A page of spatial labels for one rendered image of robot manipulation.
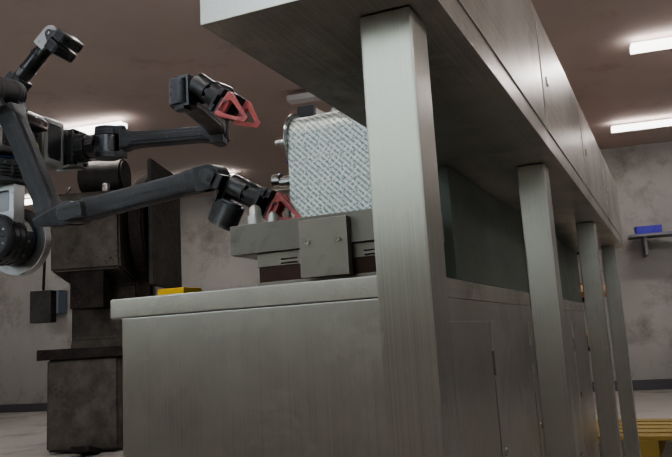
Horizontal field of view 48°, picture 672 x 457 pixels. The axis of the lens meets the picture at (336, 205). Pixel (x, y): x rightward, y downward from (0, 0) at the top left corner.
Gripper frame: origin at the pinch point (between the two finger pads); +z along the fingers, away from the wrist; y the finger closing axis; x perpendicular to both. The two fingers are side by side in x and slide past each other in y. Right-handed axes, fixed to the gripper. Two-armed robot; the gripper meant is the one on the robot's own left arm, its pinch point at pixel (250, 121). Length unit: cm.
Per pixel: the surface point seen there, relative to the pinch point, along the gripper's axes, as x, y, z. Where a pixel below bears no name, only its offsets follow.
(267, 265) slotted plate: -18.9, 22.7, 36.9
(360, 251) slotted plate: -5, 22, 52
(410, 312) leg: 2, 80, 83
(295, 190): -6.4, 4.1, 23.0
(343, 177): 2.3, 3.9, 31.2
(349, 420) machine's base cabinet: -29, 29, 70
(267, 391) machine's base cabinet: -35, 29, 54
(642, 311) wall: -2, -853, 52
